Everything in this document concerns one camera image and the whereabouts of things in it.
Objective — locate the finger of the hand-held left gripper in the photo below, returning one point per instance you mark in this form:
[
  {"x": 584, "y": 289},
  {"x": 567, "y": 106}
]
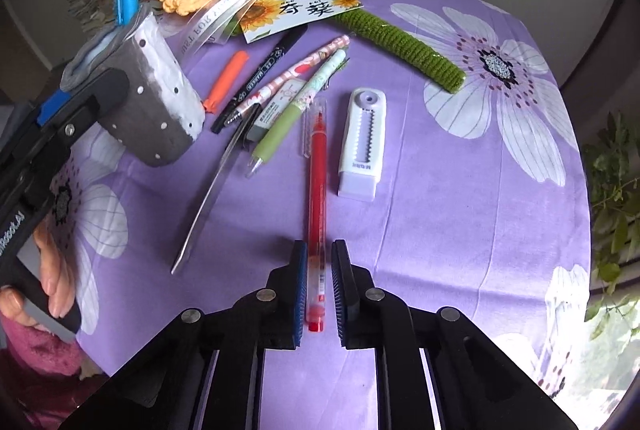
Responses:
[
  {"x": 56, "y": 106},
  {"x": 97, "y": 97}
]

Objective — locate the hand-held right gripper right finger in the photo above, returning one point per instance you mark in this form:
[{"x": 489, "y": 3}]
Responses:
[{"x": 340, "y": 285}]

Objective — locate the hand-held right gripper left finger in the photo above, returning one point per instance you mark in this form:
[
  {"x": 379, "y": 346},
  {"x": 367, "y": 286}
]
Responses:
[{"x": 299, "y": 280}]

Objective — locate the grey dotted pen holder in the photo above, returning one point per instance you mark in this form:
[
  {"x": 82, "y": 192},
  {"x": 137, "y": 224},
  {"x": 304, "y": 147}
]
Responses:
[{"x": 160, "y": 109}]

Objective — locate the red pen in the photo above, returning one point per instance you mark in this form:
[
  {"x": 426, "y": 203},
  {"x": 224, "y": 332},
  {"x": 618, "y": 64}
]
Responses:
[{"x": 317, "y": 210}]

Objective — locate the orange highlighter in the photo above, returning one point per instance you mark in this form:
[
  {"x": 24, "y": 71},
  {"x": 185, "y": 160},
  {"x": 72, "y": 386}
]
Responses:
[{"x": 227, "y": 79}]

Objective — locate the black marker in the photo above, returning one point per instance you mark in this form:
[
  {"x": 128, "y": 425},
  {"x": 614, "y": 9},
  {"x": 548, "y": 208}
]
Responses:
[{"x": 260, "y": 77}]

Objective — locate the white sleeved eraser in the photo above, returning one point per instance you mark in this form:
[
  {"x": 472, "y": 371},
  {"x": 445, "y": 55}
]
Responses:
[{"x": 275, "y": 112}]

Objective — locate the green patterned pen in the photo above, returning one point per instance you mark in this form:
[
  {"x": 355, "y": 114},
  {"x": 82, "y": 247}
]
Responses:
[{"x": 295, "y": 109}]

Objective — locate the pink patterned pen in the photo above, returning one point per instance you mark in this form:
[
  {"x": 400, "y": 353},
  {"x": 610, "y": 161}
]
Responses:
[{"x": 300, "y": 67}]

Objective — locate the person's left forearm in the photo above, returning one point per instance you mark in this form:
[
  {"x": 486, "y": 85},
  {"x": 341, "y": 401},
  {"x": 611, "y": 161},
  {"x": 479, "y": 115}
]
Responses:
[{"x": 35, "y": 370}]

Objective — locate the person's left hand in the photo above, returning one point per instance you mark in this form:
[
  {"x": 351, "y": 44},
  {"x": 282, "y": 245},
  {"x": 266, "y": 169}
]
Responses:
[{"x": 52, "y": 270}]

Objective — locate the purple floral tablecloth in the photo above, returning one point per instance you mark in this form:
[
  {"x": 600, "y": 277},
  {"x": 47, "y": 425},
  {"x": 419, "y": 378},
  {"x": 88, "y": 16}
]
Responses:
[{"x": 450, "y": 220}]

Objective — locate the white correction tape dispenser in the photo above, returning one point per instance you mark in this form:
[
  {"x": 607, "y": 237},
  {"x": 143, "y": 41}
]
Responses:
[{"x": 362, "y": 144}]

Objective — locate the sunflower print card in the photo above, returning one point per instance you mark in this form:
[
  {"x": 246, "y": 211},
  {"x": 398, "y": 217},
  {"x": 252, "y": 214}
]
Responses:
[{"x": 300, "y": 12}]

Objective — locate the green potted plant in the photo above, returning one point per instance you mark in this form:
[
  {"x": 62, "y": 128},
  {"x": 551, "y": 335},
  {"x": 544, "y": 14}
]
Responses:
[{"x": 612, "y": 220}]

